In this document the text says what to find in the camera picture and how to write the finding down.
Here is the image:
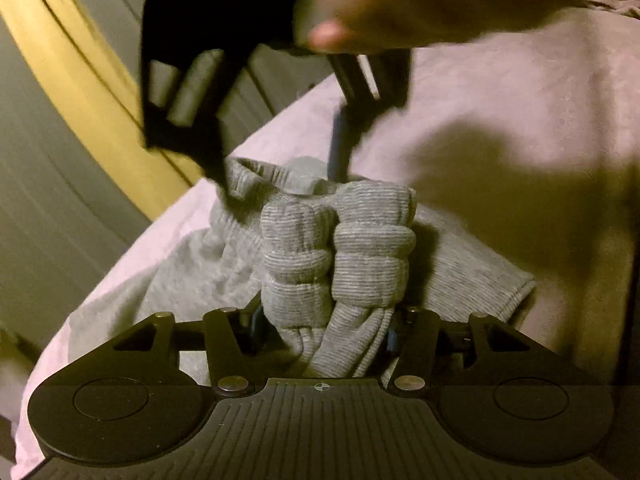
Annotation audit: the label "pink blanket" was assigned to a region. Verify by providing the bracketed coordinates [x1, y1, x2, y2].
[15, 0, 640, 467]

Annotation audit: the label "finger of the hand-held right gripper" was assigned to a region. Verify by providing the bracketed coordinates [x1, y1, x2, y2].
[327, 49, 412, 182]
[141, 45, 261, 197]

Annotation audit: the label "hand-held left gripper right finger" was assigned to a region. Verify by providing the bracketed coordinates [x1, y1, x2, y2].
[385, 307, 531, 395]

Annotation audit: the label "grey pants with white drawstring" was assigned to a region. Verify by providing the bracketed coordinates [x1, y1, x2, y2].
[67, 156, 537, 380]

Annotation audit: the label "person's right hand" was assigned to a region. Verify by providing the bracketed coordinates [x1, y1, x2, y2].
[295, 0, 596, 56]

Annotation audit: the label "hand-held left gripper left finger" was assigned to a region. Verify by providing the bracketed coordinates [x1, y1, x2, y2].
[112, 305, 266, 395]

